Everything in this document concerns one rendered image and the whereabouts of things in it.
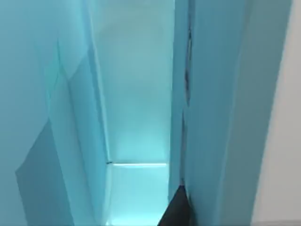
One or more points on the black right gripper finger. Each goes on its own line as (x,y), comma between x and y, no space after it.
(176,208)

